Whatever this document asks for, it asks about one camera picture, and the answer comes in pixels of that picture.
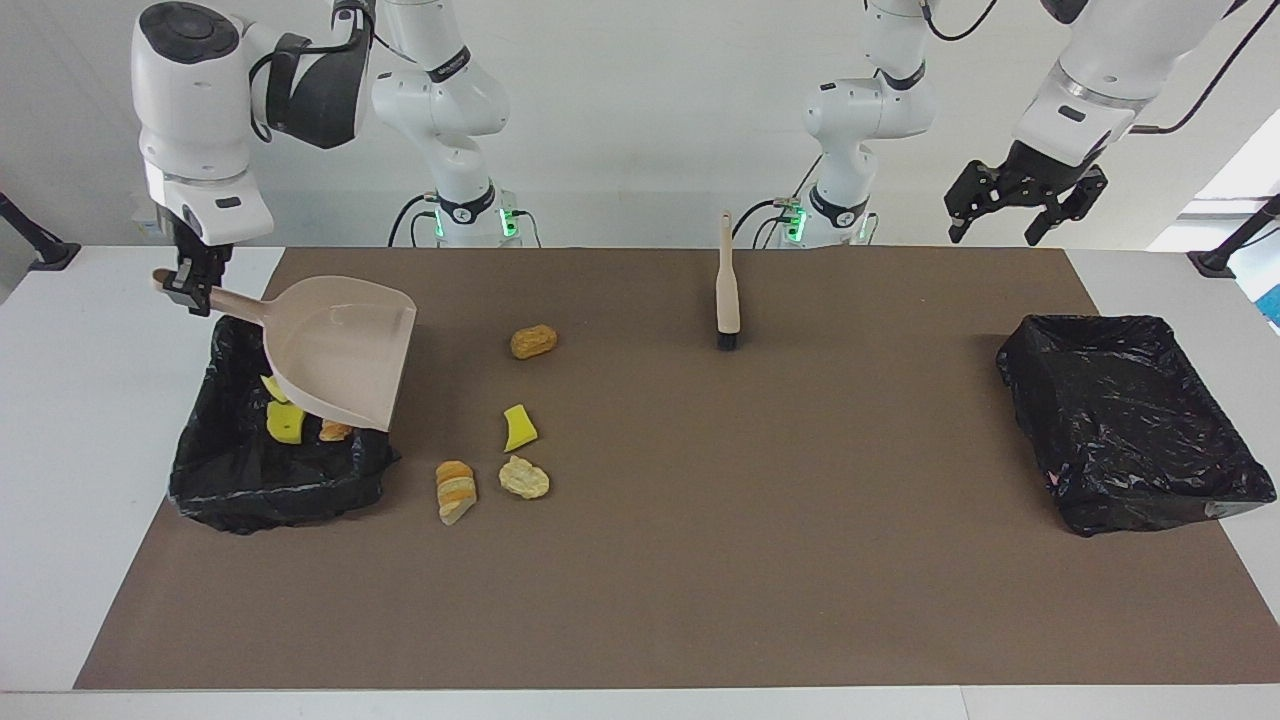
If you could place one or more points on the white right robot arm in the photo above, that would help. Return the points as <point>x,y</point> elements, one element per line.
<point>190,100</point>

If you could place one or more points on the beige flaky pastry piece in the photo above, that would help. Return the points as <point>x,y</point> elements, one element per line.
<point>524,478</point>
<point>334,431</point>

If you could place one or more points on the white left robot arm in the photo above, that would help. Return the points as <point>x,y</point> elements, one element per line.
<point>1100,60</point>

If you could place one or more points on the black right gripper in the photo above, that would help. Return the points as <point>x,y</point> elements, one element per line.
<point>203,248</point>

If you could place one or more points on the beige plastic dustpan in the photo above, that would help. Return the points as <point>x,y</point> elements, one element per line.
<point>335,350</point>

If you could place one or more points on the orange striped bread piece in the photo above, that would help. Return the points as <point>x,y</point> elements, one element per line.
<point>455,492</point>

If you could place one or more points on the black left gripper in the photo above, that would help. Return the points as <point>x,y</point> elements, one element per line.
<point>1030,180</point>

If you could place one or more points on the brown bread nugget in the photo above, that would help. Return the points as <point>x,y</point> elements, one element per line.
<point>533,342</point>

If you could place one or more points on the blue box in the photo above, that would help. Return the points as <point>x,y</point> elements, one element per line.
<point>1272,305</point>

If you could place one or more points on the small curved yellow sponge piece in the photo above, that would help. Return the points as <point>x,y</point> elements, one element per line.
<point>518,430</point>

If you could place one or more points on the black bag lined bin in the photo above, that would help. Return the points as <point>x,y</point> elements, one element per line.
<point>260,480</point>

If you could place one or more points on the black bag bin pink spot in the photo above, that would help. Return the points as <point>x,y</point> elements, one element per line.
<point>1130,420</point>

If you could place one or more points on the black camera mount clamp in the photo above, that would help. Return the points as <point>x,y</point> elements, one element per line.
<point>1230,245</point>
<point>40,250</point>

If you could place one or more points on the yellow green-backed sponge piece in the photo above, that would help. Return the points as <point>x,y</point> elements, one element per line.
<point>285,422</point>

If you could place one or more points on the brown table mat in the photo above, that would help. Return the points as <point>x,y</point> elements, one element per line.
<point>640,610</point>

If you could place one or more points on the yellow notched sponge piece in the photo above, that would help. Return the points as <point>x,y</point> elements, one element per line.
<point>273,388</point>

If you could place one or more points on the beige hand brush black bristles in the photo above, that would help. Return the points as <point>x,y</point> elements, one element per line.
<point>728,290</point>

